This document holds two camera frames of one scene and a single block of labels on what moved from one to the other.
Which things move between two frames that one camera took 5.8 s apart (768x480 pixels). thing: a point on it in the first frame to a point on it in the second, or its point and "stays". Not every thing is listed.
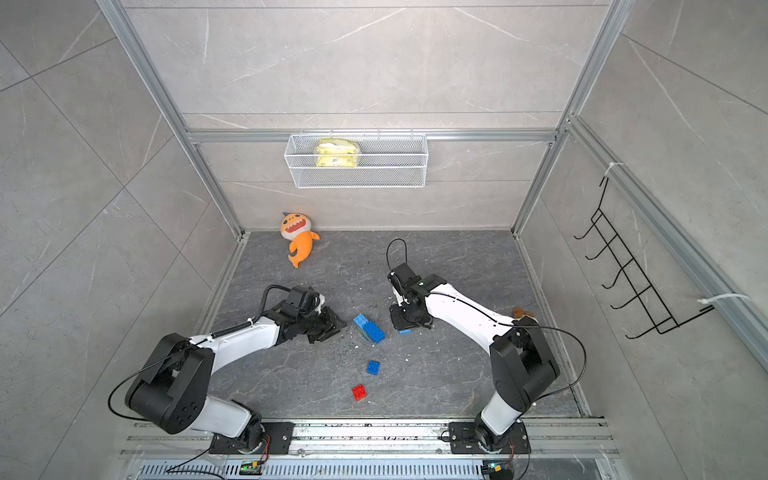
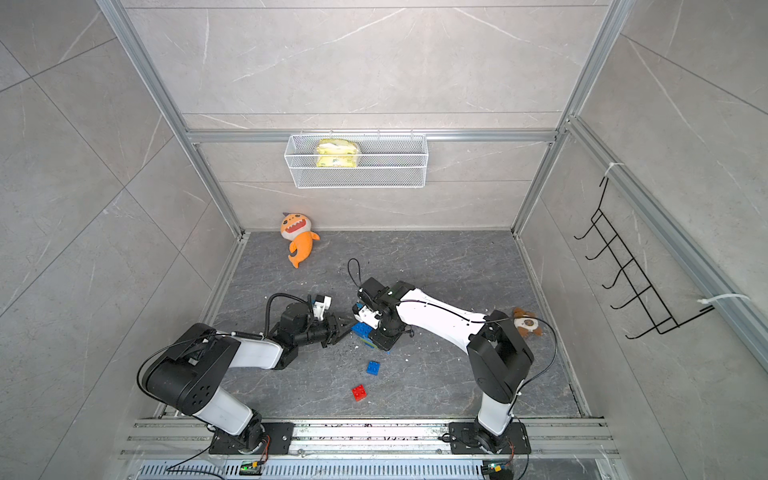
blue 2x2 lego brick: x=373 y=367 stays
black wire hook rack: x=656 y=310 stays
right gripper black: x=398 y=323 to x=382 y=342
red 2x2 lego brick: x=359 y=392 stays
